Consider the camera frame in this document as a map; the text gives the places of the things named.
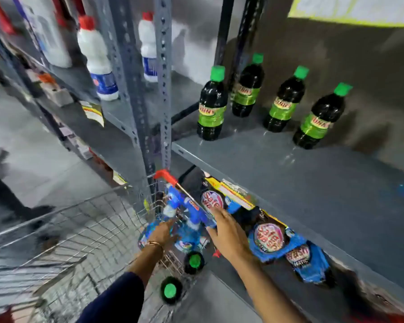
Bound small white product boxes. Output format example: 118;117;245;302
59;126;95;160

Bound person's right forearm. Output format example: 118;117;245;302
229;254;310;323

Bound wire shopping cart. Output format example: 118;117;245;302
0;169;206;323

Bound yellow edged white paper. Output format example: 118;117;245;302
288;0;404;28

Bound orange capped white container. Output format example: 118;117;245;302
37;72;75;107

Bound person's left hand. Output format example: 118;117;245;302
147;218;180;250

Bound white bottle with red cap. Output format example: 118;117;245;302
77;15;119;101
138;11;159;83

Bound dark bottle with green cap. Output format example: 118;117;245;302
183;251;206;275
197;65;229;142
263;65;310;133
160;276;183;305
231;53;265;118
292;82;353;150

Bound blue and black pouch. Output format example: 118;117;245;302
284;242;333;285
247;219;307;263
179;166;243;220

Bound blue cleaner bottle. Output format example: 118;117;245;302
174;198;217;253
138;185;186;250

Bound person's left forearm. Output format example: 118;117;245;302
76;244;165;323

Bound grey metal shelf rack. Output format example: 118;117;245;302
0;0;173;207
155;0;404;323

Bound large white bottle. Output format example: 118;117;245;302
17;0;73;68

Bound person's right hand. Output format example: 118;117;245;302
206;205;257;263

